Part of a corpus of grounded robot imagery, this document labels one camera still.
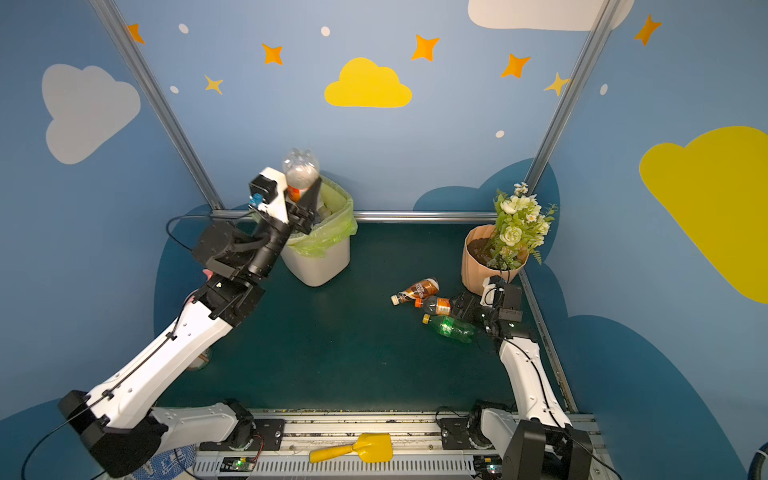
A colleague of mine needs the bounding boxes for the green plastic bottle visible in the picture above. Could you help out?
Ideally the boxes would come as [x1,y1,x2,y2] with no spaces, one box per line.
[422,314,476,344]

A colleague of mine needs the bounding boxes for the orange label bottle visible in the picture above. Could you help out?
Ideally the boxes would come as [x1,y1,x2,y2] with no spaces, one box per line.
[414,296,453,316]

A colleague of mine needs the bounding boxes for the brown tea bottle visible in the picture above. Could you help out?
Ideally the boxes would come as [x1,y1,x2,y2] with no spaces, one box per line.
[390,278,439,305]

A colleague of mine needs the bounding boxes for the orange cap bottle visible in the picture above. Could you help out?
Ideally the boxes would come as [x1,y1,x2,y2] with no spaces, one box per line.
[283,148,320,203]

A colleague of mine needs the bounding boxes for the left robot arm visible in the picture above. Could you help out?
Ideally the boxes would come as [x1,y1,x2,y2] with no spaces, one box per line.
[58,168,322,478]

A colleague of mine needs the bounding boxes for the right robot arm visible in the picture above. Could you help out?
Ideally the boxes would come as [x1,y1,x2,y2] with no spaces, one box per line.
[459,276,594,479]

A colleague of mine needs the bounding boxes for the green plastic bin liner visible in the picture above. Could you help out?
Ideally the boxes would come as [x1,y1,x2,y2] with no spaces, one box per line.
[286,176,358,258]

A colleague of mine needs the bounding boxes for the white trash bin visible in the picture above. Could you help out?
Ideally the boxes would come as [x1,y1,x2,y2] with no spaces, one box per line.
[281,237,350,287]

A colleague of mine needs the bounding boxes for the white artificial flowers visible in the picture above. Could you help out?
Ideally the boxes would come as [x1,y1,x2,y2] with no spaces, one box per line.
[483,182,558,271]

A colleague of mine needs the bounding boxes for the right controller board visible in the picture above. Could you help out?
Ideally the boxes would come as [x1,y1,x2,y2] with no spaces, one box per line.
[472,455,503,480]

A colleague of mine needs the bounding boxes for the controller board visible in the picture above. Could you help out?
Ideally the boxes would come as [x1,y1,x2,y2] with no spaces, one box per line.
[472,455,503,480]
[219,457,257,473]

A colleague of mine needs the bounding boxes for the yellow plastic shovel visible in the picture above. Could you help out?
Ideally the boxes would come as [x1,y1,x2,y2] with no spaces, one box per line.
[309,433,394,464]

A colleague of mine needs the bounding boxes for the left controller board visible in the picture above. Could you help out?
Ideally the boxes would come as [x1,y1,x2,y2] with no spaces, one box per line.
[219,457,257,473]

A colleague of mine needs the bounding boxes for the blue dotted work glove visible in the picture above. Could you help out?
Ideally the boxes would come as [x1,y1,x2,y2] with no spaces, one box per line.
[128,444,197,480]

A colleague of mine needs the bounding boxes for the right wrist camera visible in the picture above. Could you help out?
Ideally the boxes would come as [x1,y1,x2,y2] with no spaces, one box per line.
[480,275,506,308]

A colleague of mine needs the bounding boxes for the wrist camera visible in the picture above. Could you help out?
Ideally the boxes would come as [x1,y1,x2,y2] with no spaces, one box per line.
[249,167,289,224]
[480,275,506,308]

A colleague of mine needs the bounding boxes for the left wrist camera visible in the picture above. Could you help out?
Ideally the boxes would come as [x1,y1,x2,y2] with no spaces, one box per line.
[249,167,289,224]

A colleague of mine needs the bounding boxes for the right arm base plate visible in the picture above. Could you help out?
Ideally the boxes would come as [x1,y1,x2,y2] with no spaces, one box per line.
[436,417,479,450]

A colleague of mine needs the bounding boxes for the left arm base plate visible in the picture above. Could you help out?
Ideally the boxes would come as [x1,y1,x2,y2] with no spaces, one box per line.
[246,418,286,452]

